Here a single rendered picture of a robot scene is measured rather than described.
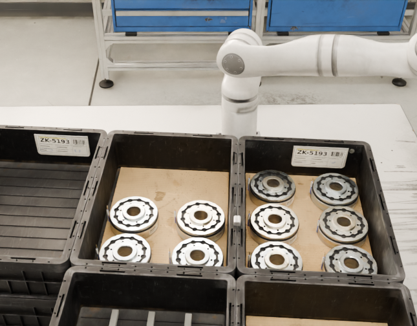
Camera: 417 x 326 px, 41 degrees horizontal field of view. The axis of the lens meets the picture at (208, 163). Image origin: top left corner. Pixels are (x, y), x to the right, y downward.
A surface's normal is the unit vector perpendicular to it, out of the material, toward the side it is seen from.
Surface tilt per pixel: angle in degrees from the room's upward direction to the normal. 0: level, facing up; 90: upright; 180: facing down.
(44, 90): 0
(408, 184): 0
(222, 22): 90
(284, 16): 90
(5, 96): 0
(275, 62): 87
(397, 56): 45
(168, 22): 90
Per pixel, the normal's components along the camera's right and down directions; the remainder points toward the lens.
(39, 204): 0.02, -0.76
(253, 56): -0.31, 0.40
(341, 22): 0.04, 0.65
